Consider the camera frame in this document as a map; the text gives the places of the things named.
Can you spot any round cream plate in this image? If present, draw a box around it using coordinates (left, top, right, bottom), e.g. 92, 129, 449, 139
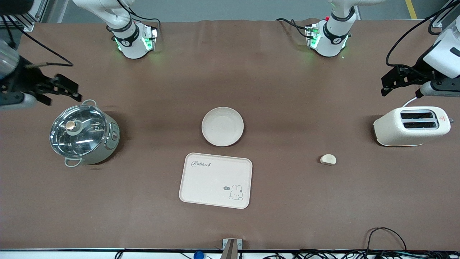
202, 107, 244, 147

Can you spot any cream two-slot toaster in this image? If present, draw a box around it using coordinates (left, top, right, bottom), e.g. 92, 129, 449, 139
373, 106, 451, 147

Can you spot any glass pot lid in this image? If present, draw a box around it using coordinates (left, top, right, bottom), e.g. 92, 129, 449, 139
50, 105, 109, 157

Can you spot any pale green electric pot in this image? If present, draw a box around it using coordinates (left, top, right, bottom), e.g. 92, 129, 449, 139
49, 100, 120, 168

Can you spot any brown table cloth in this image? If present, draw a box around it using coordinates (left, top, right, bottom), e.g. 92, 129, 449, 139
0, 18, 460, 250

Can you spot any cream rabbit print tray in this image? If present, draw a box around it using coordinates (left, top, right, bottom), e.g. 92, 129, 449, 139
179, 153, 253, 209

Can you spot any aluminium frame profile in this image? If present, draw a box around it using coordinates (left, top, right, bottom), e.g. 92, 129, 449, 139
429, 0, 455, 28
0, 0, 51, 32

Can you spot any black arm base cable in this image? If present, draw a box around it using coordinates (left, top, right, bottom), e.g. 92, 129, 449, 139
276, 18, 310, 38
131, 10, 161, 27

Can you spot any black looped cable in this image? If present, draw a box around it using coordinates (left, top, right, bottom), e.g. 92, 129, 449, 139
366, 227, 408, 252

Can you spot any black cable bundle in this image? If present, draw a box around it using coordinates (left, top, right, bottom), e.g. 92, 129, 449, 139
262, 250, 460, 259

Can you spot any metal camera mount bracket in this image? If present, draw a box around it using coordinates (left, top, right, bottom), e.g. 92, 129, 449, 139
222, 238, 242, 259

